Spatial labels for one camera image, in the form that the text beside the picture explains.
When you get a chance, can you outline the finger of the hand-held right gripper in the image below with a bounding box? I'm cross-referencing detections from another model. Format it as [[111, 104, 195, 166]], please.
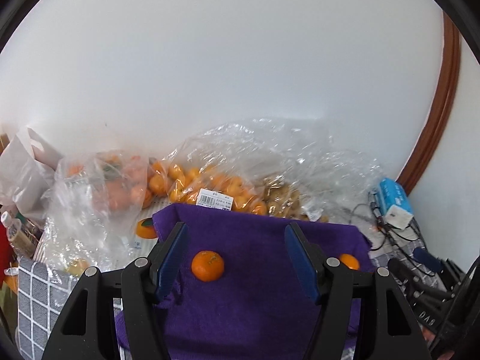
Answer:
[[414, 248, 464, 289], [388, 258, 454, 301]]

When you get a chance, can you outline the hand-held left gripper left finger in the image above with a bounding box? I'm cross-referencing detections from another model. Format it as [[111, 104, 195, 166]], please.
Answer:
[[42, 222, 189, 360]]

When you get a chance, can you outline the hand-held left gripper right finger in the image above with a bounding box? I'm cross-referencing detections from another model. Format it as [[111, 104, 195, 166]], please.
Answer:
[[284, 222, 432, 360]]

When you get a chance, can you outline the mandarin orange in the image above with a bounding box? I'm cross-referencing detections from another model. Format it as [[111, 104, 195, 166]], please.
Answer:
[[338, 253, 361, 271], [191, 250, 225, 282]]

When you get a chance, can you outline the clear bag of mandarins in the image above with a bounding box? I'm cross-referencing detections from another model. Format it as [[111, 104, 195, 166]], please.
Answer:
[[148, 146, 269, 216]]

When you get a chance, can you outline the persimmon with green calyx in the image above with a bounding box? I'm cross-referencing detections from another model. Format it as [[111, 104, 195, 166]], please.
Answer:
[[135, 217, 160, 239]]

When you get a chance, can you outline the white charger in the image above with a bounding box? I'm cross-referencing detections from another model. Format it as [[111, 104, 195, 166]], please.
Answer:
[[384, 204, 413, 230]]

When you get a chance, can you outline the purple towel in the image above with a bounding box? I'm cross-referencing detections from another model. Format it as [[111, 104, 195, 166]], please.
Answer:
[[114, 203, 376, 360]]

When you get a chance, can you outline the clear bag of kiwis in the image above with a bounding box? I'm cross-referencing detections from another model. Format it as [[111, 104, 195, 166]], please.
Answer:
[[259, 174, 331, 223]]

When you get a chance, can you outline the blue tissue pack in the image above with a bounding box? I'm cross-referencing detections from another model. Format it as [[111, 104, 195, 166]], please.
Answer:
[[379, 177, 413, 218]]

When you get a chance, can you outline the clear bag of persimmons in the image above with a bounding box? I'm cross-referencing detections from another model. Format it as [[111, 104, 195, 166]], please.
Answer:
[[37, 149, 154, 274]]

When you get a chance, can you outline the yellow citrus fruit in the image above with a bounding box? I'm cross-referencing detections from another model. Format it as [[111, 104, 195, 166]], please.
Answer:
[[65, 258, 91, 276]]

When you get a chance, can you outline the large clear plastic bag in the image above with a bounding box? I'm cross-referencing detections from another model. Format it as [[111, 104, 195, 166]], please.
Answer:
[[176, 118, 394, 226]]

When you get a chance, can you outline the grey checked blanket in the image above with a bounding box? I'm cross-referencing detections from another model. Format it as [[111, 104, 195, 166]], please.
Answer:
[[15, 245, 424, 360]]

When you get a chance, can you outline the clear plastic bottle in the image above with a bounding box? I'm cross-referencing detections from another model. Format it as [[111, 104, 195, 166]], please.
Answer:
[[0, 211, 42, 257]]

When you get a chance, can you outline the red package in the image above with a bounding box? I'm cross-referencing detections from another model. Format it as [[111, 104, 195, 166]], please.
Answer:
[[0, 225, 10, 282]]

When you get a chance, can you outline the white paper bag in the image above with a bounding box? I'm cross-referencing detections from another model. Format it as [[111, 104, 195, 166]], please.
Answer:
[[0, 127, 64, 214]]

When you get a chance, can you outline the black cable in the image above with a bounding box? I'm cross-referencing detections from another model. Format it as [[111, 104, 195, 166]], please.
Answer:
[[350, 202, 424, 250]]

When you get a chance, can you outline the grey braided cable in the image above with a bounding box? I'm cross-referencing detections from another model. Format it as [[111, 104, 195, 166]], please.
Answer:
[[369, 191, 387, 229]]

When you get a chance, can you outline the brown wooden door frame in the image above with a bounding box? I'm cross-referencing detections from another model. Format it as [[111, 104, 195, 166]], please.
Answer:
[[395, 9, 462, 196]]

